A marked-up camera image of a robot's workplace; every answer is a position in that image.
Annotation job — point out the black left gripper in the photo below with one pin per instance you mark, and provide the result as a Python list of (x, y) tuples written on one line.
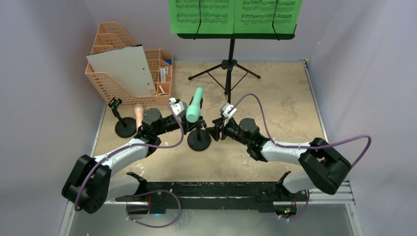
[(185, 125)]

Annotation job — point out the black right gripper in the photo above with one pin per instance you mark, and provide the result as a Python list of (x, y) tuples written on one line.
[(220, 130)]

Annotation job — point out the mint green toy microphone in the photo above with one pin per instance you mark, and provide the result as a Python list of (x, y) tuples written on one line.
[(194, 109)]

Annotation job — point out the pink toy microphone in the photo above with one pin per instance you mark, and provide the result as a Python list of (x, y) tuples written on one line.
[(139, 114)]

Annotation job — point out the black round microphone stand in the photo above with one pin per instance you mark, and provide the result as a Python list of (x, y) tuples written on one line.
[(125, 127)]

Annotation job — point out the peach plastic file organizer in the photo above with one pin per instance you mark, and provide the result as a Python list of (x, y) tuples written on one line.
[(110, 36)]

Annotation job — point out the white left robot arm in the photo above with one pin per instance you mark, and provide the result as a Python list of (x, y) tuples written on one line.
[(90, 182)]

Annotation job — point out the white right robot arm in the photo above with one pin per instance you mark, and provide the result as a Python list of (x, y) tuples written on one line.
[(325, 169)]

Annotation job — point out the black music stand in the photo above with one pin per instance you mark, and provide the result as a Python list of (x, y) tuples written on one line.
[(229, 63)]

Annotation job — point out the white marker tube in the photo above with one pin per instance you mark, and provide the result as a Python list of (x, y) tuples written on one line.
[(166, 69)]

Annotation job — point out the grey folder board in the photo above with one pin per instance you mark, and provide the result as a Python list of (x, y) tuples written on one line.
[(128, 67)]

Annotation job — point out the green sheet music left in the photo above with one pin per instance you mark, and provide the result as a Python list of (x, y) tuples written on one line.
[(201, 16)]

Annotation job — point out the green sheet music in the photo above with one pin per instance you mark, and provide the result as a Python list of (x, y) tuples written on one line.
[(266, 16), (201, 16)]

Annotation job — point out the green sheet music right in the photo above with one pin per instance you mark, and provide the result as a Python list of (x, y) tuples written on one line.
[(266, 16)]

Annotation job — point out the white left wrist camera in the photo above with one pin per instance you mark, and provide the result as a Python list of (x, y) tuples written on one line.
[(178, 107)]

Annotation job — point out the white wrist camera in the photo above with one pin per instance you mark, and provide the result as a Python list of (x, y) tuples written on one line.
[(178, 107), (227, 112)]

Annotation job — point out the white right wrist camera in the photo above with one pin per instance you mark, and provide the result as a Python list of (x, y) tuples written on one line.
[(227, 112)]

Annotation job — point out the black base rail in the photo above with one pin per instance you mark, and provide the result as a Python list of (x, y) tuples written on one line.
[(264, 197)]

